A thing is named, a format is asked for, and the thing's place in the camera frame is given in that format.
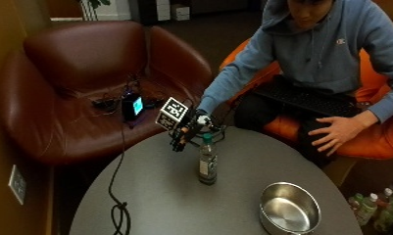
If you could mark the white marker cube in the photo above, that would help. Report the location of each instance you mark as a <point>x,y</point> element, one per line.
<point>170,114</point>

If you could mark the clear plastic bottle green cap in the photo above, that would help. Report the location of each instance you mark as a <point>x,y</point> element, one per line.
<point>208,160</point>

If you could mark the black laptop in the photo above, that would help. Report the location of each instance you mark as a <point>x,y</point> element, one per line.
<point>309,98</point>

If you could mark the orange armchair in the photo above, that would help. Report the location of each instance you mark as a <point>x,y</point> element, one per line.
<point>374,130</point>

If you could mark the small black device lit screen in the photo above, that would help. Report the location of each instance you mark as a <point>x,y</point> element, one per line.
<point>133,106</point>

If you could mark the the person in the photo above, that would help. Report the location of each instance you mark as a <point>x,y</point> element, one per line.
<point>317,62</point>

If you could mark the group of bottles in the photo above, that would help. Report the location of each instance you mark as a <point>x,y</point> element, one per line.
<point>379,207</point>

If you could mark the steel bowl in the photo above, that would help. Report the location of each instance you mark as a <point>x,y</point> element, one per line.
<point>289,209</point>

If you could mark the brown leather armchair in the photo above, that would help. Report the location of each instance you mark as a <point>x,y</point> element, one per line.
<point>83,84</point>

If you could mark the white box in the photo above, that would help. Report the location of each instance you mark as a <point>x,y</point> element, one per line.
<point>180,12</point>

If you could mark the white wall outlet plate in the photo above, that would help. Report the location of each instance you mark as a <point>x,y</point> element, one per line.
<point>17,184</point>

